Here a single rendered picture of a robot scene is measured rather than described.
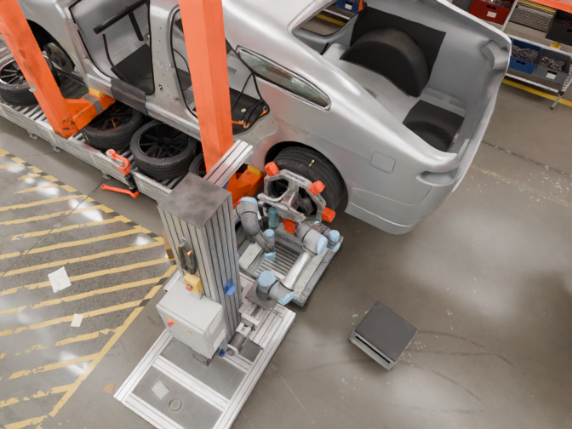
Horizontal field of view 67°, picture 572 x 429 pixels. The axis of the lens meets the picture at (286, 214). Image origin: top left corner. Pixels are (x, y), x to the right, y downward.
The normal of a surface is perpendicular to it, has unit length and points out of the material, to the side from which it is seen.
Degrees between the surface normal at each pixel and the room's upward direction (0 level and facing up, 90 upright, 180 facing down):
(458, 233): 0
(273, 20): 10
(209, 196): 0
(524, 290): 0
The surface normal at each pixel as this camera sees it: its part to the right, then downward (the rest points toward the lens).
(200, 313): 0.04, -0.57
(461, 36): -0.44, 0.48
